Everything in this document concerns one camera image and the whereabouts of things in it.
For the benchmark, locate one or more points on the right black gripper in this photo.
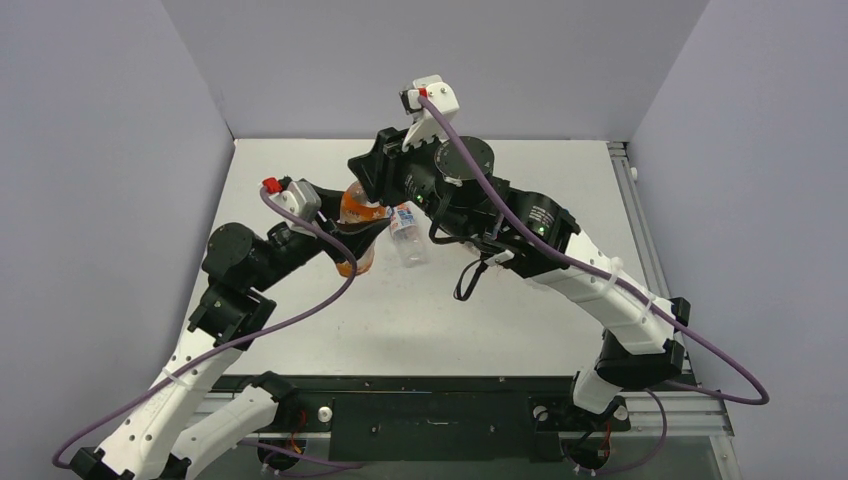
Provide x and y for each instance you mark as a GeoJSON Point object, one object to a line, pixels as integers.
{"type": "Point", "coordinates": [379, 168]}

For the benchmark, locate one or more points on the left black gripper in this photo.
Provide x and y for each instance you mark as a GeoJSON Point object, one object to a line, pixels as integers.
{"type": "Point", "coordinates": [357, 234]}

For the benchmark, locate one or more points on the slim orange drink bottle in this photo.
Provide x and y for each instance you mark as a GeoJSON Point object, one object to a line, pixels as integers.
{"type": "Point", "coordinates": [355, 208]}

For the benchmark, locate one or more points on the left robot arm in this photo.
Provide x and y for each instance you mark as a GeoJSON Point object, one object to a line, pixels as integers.
{"type": "Point", "coordinates": [157, 437]}

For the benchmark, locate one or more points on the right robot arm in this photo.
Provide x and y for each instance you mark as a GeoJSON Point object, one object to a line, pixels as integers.
{"type": "Point", "coordinates": [531, 235]}

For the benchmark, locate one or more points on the clear water bottle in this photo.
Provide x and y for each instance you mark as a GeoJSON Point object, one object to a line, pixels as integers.
{"type": "Point", "coordinates": [406, 236]}

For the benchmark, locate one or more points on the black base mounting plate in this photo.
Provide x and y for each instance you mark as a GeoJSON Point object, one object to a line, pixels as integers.
{"type": "Point", "coordinates": [427, 418]}

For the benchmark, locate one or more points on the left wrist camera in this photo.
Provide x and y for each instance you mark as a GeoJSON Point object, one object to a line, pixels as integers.
{"type": "Point", "coordinates": [296, 201]}

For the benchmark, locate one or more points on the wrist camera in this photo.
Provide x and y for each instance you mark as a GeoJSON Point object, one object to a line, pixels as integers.
{"type": "Point", "coordinates": [419, 99]}
{"type": "Point", "coordinates": [296, 201]}

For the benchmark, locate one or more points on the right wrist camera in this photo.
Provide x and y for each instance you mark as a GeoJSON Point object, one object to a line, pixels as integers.
{"type": "Point", "coordinates": [419, 99]}

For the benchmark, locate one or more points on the aluminium frame rail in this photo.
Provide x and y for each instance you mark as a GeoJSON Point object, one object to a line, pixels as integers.
{"type": "Point", "coordinates": [626, 177]}

